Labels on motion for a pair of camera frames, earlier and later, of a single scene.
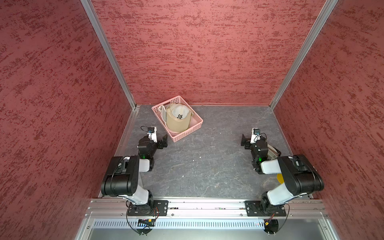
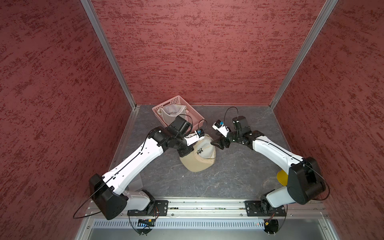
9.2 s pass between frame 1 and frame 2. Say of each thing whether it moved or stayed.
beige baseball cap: moved
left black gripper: moved
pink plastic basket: stayed
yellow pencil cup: stayed
